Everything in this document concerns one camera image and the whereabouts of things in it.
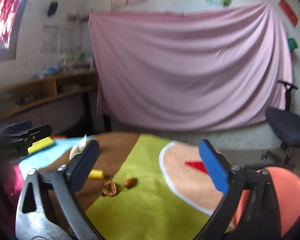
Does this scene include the white silver sachet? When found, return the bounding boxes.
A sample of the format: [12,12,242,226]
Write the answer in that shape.
[69,135,87,161]

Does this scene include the yellow cylinder cap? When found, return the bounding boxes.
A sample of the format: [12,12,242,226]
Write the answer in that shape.
[88,169,105,180]

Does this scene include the brown dried fruit peel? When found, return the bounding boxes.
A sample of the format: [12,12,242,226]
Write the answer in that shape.
[101,180,117,197]

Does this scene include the yellow book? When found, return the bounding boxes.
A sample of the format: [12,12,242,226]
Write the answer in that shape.
[28,137,55,154]

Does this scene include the wooden shelf desk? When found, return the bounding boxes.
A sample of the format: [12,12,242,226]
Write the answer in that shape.
[0,72,98,118]

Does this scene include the colourful striped blanket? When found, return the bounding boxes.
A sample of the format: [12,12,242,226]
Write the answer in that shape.
[12,131,241,240]

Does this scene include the black office chair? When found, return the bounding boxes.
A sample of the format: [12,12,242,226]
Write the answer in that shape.
[266,80,300,167]

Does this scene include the pink hanging sheet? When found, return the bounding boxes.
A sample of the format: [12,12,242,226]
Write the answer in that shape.
[89,3,293,132]

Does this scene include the red window curtain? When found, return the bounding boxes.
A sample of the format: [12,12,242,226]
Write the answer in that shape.
[0,0,21,51]

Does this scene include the black hanging cap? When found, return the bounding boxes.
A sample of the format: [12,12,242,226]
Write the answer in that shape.
[47,1,58,17]

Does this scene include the wall calendar sheets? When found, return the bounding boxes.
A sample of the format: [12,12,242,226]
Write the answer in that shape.
[40,24,75,54]

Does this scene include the red paper wall decoration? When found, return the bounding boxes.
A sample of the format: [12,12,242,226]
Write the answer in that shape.
[278,0,299,28]

